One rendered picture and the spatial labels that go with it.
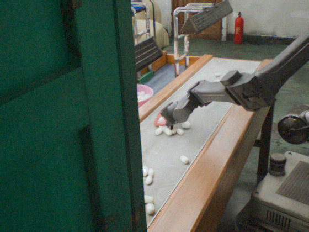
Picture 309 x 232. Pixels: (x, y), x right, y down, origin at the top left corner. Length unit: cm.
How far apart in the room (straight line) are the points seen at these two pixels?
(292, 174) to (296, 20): 425
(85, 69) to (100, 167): 10
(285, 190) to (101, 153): 125
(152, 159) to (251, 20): 480
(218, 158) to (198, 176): 12
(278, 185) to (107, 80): 129
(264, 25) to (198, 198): 496
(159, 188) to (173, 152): 21
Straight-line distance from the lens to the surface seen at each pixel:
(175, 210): 95
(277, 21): 576
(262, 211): 152
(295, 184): 159
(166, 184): 108
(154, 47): 122
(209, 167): 112
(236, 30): 572
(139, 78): 204
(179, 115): 122
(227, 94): 93
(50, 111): 29
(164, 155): 122
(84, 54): 31
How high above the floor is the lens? 138
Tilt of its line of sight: 25 degrees down
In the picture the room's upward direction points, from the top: 3 degrees counter-clockwise
